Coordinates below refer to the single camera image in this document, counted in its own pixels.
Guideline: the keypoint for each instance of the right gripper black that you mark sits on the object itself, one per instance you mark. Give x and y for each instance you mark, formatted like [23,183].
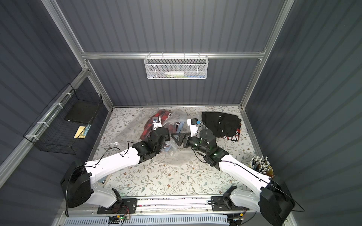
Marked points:
[185,138]

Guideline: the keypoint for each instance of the black wire basket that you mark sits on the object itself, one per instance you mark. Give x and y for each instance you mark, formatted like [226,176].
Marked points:
[51,133]

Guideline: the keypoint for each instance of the aluminium front rail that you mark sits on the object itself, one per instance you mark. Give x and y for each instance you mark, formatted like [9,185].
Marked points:
[191,203]

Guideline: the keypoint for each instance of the white vented panel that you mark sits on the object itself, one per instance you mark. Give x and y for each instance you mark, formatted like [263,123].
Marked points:
[152,220]

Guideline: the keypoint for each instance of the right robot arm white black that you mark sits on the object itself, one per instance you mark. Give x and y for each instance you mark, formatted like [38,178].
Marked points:
[269,196]

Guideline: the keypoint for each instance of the red black plaid shirt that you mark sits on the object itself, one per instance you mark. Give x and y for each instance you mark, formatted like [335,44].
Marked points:
[235,137]

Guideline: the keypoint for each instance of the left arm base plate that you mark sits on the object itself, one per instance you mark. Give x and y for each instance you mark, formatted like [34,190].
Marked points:
[126,206]

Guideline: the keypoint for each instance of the yellow notepad in basket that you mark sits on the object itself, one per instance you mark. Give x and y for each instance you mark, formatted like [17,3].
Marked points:
[80,133]

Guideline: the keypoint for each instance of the black box in basket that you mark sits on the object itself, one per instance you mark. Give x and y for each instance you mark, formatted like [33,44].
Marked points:
[82,112]

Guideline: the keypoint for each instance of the white bottle in basket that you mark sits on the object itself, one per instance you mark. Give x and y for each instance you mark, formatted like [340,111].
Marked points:
[175,74]

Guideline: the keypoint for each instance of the white wire mesh basket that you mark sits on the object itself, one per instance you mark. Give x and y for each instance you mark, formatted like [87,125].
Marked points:
[194,68]

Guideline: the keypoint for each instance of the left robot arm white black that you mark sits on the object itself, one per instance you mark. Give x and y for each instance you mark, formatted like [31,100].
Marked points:
[79,184]

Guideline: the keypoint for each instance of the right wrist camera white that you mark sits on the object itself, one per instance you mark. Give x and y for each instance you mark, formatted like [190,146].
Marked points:
[193,124]

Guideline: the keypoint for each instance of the clear plastic vacuum bag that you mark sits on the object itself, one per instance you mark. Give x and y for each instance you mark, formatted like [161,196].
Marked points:
[140,127]

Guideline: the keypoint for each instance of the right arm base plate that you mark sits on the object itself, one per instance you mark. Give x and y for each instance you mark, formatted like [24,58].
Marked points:
[220,203]

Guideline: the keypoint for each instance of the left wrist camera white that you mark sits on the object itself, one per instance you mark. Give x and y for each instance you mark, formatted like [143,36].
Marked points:
[156,123]

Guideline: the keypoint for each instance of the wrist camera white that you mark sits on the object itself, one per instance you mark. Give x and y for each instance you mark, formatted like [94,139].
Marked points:
[156,123]
[193,124]

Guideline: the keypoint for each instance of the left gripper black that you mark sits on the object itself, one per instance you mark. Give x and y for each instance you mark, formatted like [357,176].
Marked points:
[164,142]

